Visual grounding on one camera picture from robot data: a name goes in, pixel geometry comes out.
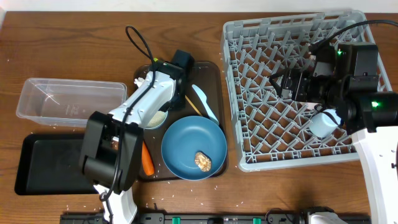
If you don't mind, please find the light blue cup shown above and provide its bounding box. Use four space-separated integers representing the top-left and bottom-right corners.
309 109 341 138

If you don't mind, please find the dark blue plate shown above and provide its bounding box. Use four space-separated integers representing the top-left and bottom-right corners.
161 116 228 180

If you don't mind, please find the light blue bowl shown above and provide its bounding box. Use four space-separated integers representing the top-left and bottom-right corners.
146 111 169 129

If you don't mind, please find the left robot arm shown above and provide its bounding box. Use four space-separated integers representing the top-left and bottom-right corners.
79 50 195 223

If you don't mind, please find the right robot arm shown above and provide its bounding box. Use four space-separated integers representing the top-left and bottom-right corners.
269 42 397 223

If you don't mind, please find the brown serving tray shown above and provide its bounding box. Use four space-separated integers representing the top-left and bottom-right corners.
139 62 228 182

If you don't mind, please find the light blue plastic knife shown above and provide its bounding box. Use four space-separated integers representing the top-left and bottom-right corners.
192 85 220 126

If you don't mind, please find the wooden chopstick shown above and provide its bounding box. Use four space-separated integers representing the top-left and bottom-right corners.
185 95 203 116

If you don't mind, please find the brown pastry piece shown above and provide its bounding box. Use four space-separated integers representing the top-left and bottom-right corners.
194 152 212 172

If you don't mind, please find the white crumpled napkin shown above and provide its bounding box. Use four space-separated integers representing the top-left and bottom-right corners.
134 77 145 88

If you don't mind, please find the orange carrot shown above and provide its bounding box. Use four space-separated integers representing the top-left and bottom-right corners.
142 142 155 176

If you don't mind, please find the clear plastic bin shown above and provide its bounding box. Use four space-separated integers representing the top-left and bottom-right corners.
16 78 127 128

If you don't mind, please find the black plastic tray bin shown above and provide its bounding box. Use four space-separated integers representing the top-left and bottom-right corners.
14 133 97 195

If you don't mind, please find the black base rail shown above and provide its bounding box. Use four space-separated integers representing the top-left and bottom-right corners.
59 212 373 224

